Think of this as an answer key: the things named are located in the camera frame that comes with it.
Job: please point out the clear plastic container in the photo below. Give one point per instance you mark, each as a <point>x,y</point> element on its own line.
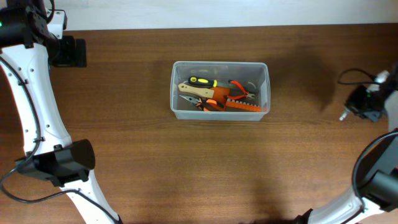
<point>254,77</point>

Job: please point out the orange screwdriver bit holder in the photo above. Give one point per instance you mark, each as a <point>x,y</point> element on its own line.
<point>242,105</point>

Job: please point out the orange scraper wooden handle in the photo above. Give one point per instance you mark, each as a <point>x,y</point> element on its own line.
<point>216,95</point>

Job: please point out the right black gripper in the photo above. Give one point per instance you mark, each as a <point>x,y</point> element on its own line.
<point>351,104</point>

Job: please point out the long nose pliers orange black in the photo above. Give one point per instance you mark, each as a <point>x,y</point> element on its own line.
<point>204,104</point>

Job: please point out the screwdriver black yellow handle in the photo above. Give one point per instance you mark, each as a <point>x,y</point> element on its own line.
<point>344,115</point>

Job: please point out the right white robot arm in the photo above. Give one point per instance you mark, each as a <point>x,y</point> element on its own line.
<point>373,187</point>

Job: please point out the file black yellow handle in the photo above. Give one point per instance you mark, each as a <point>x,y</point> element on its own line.
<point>198,81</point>

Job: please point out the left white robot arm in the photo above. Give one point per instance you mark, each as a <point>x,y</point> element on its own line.
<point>32,42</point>

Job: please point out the small red cutting pliers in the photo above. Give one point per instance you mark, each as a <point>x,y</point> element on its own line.
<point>245,93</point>

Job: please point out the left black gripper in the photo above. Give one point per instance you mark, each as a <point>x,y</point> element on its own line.
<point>76,57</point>

